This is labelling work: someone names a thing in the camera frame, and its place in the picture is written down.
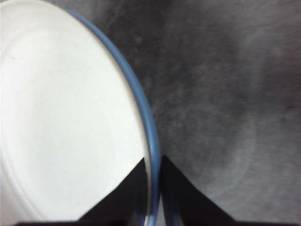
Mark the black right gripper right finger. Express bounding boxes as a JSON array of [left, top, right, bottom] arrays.
[[160, 155, 236, 223]]

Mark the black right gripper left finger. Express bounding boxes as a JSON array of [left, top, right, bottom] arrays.
[[77, 157, 150, 223]]

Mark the blue round plate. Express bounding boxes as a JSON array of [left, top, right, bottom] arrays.
[[62, 8, 182, 226]]

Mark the white round plate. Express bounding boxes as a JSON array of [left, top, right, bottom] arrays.
[[0, 0, 152, 223]]

